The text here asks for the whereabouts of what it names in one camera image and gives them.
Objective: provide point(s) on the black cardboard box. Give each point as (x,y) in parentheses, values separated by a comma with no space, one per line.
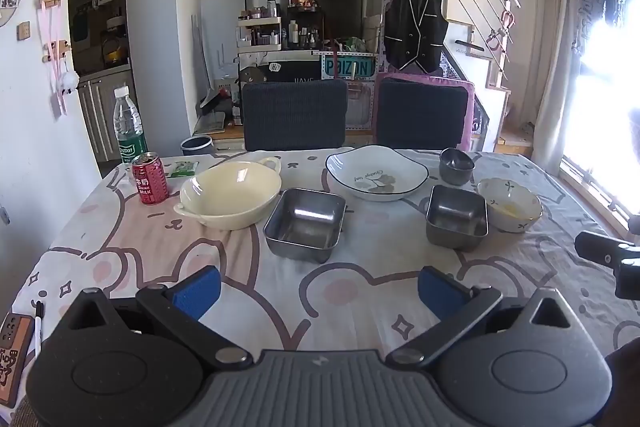
(295,71)

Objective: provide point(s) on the beige curtain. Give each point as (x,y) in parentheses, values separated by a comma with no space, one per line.
(555,57)

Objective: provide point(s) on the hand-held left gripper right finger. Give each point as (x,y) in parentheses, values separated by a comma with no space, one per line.
(440,292)

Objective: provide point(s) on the printed cartoon tablecloth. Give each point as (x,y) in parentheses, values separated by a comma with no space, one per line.
(375,252)

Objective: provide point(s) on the clear plastic water bottle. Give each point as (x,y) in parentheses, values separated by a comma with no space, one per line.
(129,127)

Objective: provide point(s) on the white floral ceramic bowl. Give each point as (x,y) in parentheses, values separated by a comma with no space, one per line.
(510,207)

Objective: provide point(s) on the dark grey chair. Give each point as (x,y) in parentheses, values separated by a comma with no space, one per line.
(295,114)
(422,114)

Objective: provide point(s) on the small round steel bowl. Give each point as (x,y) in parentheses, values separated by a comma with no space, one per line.
(456,167)

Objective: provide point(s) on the wooden step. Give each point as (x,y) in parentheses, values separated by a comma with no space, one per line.
(515,137)

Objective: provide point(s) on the white plate with black rim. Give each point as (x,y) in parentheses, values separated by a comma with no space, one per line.
(375,177)

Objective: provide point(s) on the teal sign plate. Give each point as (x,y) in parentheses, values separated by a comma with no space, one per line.
(348,68)

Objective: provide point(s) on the square steel container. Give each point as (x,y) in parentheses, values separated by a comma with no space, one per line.
(305,227)
(456,219)

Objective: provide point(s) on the window guard rail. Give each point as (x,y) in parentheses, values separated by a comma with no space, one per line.
(595,187)

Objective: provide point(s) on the grey trash bin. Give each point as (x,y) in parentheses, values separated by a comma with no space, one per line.
(196,146)

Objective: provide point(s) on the white cosmetics rack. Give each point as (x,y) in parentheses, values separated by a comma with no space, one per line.
(259,34)

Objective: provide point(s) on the red drink can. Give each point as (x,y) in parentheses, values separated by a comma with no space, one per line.
(150,182)

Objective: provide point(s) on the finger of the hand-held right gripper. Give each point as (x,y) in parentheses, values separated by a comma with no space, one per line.
(600,247)

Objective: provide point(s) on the white plush pendant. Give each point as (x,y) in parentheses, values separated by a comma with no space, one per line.
(68,81)

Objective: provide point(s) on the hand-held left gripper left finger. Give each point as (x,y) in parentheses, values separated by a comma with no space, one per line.
(197,292)

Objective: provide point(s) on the black vest with white trim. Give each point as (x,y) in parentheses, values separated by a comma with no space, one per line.
(415,27)

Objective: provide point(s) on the black marker pen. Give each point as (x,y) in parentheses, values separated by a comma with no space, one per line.
(38,322)

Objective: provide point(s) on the green packet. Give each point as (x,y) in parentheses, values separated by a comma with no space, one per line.
(183,169)

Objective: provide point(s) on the yellow pot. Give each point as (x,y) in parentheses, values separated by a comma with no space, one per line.
(114,51)

